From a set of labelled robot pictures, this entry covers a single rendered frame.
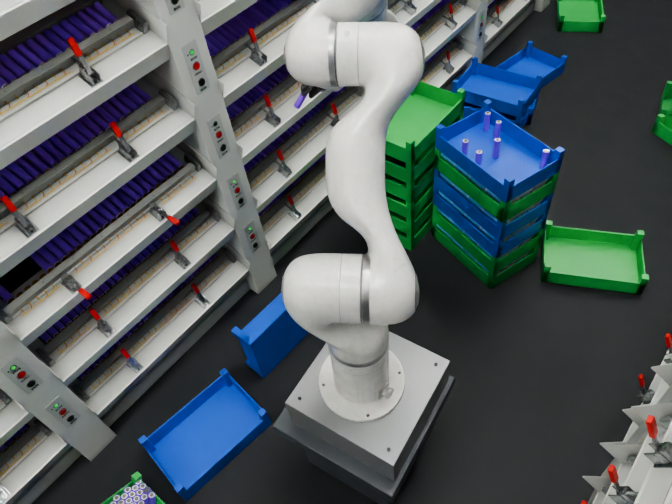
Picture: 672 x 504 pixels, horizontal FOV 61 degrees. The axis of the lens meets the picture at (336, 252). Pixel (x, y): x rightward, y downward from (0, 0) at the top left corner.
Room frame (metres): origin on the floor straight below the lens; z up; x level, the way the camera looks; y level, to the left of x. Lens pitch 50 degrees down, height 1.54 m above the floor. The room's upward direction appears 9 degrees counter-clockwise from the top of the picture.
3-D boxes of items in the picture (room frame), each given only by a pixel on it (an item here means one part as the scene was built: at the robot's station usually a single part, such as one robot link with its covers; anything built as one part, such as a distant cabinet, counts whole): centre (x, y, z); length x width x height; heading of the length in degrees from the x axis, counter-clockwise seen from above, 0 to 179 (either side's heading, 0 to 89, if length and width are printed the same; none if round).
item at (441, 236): (1.21, -0.50, 0.04); 0.30 x 0.20 x 0.08; 26
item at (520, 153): (1.21, -0.50, 0.44); 0.30 x 0.20 x 0.08; 26
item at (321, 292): (0.58, 0.01, 0.69); 0.19 x 0.12 x 0.24; 78
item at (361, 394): (0.58, -0.01, 0.48); 0.19 x 0.19 x 0.18
